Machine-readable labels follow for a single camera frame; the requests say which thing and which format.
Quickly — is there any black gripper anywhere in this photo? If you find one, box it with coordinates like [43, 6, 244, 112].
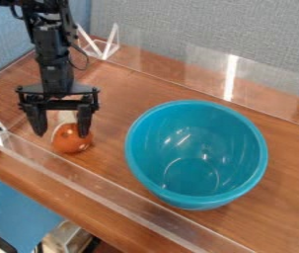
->
[15, 63, 98, 137]

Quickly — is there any brown toy mushroom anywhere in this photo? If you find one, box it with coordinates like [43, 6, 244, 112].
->
[49, 111, 92, 153]

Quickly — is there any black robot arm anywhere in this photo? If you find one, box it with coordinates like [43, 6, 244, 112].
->
[0, 0, 98, 137]

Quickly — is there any blue plastic bowl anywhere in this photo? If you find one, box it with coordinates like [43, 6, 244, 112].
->
[124, 100, 268, 211]

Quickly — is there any clear acrylic front barrier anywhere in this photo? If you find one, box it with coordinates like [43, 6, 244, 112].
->
[0, 131, 253, 253]

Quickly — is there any clear acrylic barrier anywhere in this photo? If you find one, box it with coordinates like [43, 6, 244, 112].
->
[108, 44, 299, 125]
[0, 131, 253, 253]

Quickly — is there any clear acrylic back barrier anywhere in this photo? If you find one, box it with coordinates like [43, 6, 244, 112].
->
[108, 44, 299, 125]

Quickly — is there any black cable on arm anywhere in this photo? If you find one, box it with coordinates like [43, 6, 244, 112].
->
[66, 41, 90, 71]

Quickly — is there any clear acrylic corner bracket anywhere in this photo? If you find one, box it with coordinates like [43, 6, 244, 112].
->
[76, 24, 120, 60]

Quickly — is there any metal table leg frame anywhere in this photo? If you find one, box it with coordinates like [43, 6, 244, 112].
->
[31, 220, 92, 253]

